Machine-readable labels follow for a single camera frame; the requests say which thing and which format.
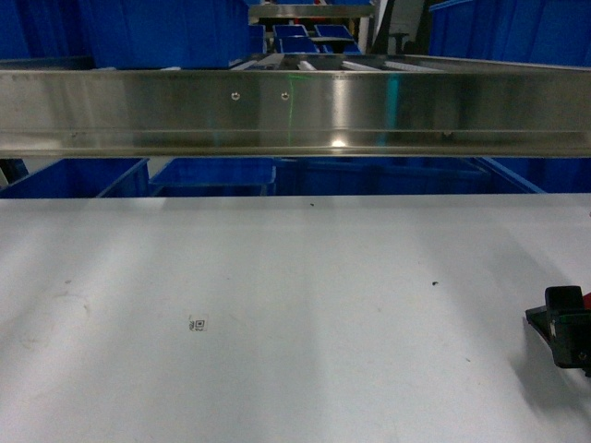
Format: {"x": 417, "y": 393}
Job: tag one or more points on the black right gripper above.
{"x": 564, "y": 324}

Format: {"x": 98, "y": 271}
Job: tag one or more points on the red magnetic block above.
{"x": 587, "y": 301}

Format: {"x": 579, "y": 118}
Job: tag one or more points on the large blue bin upper right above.
{"x": 536, "y": 32}

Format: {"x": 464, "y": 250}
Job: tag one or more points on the large blue bin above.
{"x": 536, "y": 32}
{"x": 128, "y": 34}

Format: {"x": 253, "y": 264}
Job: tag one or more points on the blue bin lower right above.
{"x": 390, "y": 176}

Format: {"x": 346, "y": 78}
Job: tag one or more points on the QR code sticker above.
{"x": 198, "y": 323}

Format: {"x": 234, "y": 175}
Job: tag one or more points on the blue bin lower middle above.
{"x": 215, "y": 177}

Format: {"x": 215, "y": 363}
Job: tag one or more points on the blue bin lower left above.
{"x": 84, "y": 178}

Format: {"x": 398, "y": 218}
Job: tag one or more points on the large blue bin upper left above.
{"x": 128, "y": 34}

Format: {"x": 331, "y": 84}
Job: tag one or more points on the stainless steel front shelf rail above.
{"x": 296, "y": 105}

